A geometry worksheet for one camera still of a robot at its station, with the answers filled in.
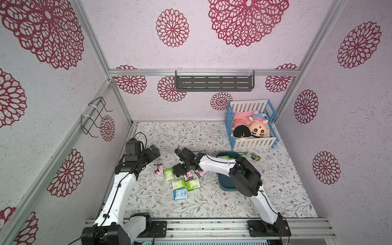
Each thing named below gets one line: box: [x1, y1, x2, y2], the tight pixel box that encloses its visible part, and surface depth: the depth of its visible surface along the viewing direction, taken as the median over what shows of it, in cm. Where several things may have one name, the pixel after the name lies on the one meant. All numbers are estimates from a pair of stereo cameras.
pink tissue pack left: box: [153, 163, 164, 177], surface depth 94 cm
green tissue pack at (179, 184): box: [171, 178, 187, 191], surface depth 87 cm
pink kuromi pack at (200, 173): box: [194, 169, 209, 179], surface depth 92 cm
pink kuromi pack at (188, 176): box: [183, 170, 194, 182], surface depth 91 cm
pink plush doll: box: [230, 110, 255, 140], surface depth 105 cm
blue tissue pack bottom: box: [173, 188, 188, 201], surface depth 85 cm
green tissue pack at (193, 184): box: [186, 178, 201, 190], surface depth 88 cm
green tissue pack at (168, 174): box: [163, 167, 175, 181], surface depth 92 cm
